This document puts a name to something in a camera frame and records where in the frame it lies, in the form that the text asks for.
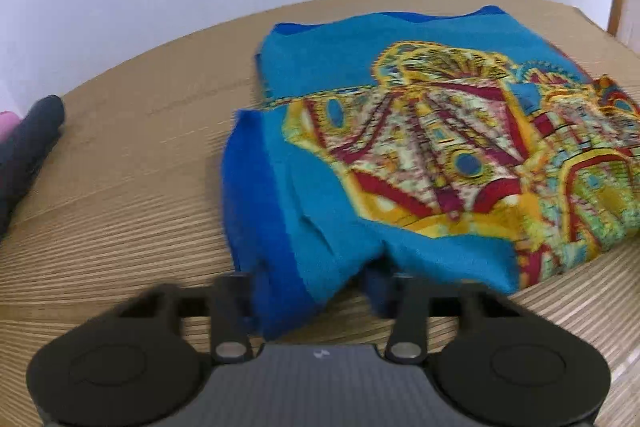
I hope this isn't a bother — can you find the dark grey folded cloth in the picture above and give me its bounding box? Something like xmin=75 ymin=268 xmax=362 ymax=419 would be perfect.
xmin=0 ymin=94 xmax=67 ymax=241

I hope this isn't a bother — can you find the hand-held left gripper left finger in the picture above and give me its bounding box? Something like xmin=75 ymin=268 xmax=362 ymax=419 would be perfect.
xmin=116 ymin=272 xmax=259 ymax=364

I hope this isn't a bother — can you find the pink folded cloth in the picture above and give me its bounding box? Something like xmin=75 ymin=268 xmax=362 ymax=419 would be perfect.
xmin=0 ymin=110 xmax=22 ymax=144

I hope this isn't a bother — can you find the blue patterned scarf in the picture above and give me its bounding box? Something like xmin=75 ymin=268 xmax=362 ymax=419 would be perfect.
xmin=220 ymin=5 xmax=640 ymax=341

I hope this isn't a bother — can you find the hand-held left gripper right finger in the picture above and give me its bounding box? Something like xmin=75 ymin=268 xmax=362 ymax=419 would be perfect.
xmin=363 ymin=268 xmax=522 ymax=364

